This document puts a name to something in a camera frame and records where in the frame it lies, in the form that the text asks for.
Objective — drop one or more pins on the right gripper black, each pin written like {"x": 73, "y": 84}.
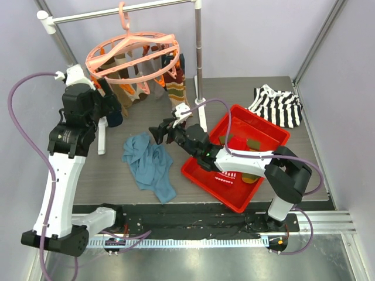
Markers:
{"x": 167, "y": 130}

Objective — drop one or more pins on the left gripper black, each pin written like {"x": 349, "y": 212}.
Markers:
{"x": 109, "y": 102}

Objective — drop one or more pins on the pink round clip hanger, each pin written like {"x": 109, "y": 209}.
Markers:
{"x": 146, "y": 47}

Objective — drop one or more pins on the red christmas sock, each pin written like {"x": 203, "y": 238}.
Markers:
{"x": 238, "y": 143}
{"x": 226, "y": 178}

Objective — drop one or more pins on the olive green orange-toe sock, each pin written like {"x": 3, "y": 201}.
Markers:
{"x": 249, "y": 178}

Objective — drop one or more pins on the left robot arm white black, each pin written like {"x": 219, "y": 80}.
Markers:
{"x": 55, "y": 230}

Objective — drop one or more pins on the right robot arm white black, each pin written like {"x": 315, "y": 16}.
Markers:
{"x": 287, "y": 176}

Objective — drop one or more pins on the brown sock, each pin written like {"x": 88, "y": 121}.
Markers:
{"x": 123, "y": 98}

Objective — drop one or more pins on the beige sock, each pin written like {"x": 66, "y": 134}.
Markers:
{"x": 136, "y": 92}

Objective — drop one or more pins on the blue cloth garment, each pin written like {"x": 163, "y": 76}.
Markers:
{"x": 149, "y": 164}

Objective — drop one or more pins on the black white cuffed sock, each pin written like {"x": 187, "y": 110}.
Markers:
{"x": 114, "y": 119}

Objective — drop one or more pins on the maroon striped sock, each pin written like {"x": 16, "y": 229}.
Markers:
{"x": 176, "y": 88}

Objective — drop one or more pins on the navy blue sock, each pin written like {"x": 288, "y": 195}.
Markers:
{"x": 167, "y": 58}

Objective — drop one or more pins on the red plastic tray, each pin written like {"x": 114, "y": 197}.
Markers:
{"x": 250, "y": 126}

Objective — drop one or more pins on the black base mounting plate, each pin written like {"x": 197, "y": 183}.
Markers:
{"x": 197, "y": 221}

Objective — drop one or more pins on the black white striped garment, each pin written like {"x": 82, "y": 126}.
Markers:
{"x": 281, "y": 108}

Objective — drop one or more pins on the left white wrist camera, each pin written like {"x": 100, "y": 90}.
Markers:
{"x": 74, "y": 75}

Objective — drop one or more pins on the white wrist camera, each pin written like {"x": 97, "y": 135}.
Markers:
{"x": 74, "y": 75}
{"x": 181, "y": 114}

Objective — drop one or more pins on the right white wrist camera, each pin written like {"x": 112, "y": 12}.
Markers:
{"x": 181, "y": 114}

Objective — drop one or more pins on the white slotted cable duct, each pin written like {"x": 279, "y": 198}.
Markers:
{"x": 104, "y": 242}

